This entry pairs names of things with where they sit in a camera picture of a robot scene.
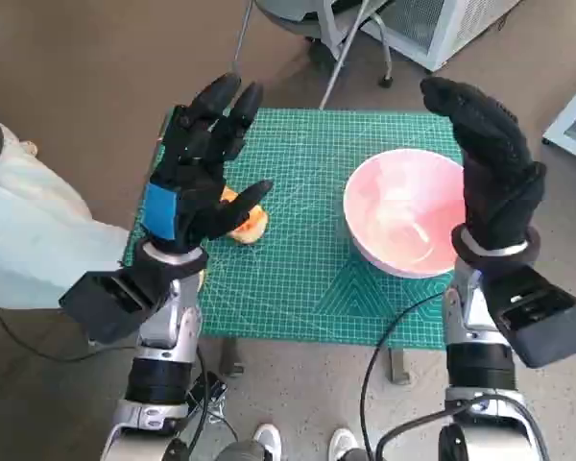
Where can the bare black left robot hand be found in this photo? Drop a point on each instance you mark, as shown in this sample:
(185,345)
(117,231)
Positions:
(197,192)

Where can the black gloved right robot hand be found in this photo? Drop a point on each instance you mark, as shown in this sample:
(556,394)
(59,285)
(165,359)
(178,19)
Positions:
(494,168)

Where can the long striped toy bread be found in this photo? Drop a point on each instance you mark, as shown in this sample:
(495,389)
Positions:
(252,230)

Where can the pink bowl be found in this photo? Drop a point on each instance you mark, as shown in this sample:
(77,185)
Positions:
(393,211)

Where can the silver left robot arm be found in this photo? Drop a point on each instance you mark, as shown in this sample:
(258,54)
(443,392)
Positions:
(168,326)

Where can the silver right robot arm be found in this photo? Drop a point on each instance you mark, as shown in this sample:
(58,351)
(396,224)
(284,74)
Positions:
(480,365)

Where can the green cutting mat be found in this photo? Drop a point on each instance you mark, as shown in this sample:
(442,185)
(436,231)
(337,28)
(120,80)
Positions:
(293,288)

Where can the large white vented cabinet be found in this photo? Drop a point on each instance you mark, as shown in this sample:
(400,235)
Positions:
(413,29)

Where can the grey table leg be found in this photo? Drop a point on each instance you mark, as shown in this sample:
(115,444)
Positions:
(398,367)
(230,357)

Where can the person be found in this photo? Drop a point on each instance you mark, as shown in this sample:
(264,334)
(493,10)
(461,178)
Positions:
(29,230)

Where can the silver metal pole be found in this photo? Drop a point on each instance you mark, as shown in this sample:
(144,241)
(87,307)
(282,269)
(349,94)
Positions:
(341,62)

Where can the grey office chair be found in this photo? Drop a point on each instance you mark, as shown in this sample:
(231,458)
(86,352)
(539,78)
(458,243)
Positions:
(288,19)

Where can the black metal bar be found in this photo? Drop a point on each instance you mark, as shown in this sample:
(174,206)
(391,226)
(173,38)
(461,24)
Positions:
(211,389)

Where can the white shoe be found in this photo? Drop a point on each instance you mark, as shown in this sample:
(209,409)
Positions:
(267,439)
(342,442)

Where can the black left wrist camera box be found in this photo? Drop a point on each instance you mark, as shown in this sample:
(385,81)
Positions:
(105,307)

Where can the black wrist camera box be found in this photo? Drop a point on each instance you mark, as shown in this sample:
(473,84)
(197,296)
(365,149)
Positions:
(542,317)
(105,307)

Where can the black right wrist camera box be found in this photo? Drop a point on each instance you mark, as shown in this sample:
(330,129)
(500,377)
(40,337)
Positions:
(542,317)

